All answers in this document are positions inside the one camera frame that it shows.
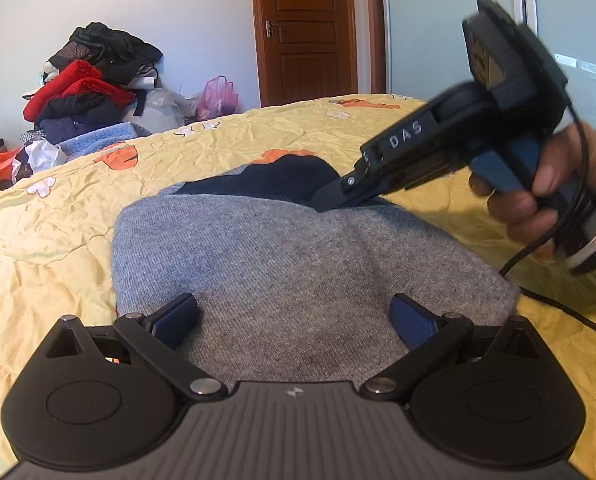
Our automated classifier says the yellow floral quilt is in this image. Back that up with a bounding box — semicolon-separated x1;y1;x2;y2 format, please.
0;94;596;480

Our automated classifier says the red garment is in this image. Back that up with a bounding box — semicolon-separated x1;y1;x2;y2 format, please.
23;60;136;123

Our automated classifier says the pink plastic bag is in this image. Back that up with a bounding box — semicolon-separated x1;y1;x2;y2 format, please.
196;76;239;121

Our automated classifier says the frosted glass wardrobe door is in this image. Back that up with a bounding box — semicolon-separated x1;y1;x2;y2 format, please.
520;0;596;133
382;0;526;106

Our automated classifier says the person's right hand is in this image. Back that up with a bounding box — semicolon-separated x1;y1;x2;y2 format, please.
468;122;596;261

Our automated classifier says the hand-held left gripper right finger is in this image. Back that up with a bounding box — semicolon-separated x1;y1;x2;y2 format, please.
360;294;538;402

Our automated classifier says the brown wooden door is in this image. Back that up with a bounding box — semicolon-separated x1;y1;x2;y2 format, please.
249;0;386;108

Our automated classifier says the pile of dark clothes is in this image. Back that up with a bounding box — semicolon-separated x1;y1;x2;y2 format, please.
35;21;163;143

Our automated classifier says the translucent plastic bag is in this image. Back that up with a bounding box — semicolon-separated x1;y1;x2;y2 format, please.
128;87;201;135

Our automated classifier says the navy and grey sweater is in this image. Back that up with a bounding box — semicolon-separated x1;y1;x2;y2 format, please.
110;155;521;396

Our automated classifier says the light blue knit blanket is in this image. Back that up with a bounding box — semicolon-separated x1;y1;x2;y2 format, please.
58;122;153;161

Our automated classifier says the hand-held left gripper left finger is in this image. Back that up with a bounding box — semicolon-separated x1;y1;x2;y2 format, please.
45;292;229;402

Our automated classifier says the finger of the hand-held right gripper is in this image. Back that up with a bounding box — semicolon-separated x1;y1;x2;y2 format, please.
310;172;393;213

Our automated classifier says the white crumpled plastic bag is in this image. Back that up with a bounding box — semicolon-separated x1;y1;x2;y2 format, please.
13;139;68;181

